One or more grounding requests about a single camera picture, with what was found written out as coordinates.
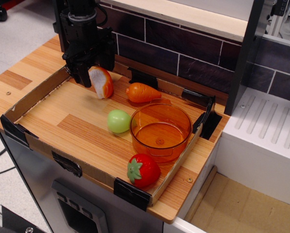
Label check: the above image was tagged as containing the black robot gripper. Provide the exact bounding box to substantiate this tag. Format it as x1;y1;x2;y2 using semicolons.
60;11;115;88

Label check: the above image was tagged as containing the white and orange toy sushi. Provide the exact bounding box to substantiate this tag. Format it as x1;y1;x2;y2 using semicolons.
88;67;114;99

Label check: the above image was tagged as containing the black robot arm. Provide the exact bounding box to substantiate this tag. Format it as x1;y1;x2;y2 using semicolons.
58;0;115;88

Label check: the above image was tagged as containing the orange transparent plastic pot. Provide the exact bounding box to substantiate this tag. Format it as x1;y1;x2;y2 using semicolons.
130;99;193;163

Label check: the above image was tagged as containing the cardboard fence with black tape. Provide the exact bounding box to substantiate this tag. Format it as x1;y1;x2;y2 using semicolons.
0;50;222;212

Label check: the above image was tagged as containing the orange toy carrot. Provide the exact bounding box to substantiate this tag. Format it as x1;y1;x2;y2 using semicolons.
125;83;162;103

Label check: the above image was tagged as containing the green toy fruit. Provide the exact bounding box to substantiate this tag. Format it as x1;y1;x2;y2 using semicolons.
107;109;131;133

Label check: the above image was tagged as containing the red toy strawberry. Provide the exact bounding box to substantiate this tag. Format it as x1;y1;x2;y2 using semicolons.
127;154;161;188

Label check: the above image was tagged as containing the grey toy oven front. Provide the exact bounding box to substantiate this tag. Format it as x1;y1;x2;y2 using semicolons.
51;181;109;233

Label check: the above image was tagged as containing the white toy sink drainboard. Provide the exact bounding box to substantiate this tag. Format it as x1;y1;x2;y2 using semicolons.
215;88;290;204

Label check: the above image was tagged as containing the dark grey vertical post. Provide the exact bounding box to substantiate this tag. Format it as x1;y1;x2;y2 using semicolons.
224;0;271;116

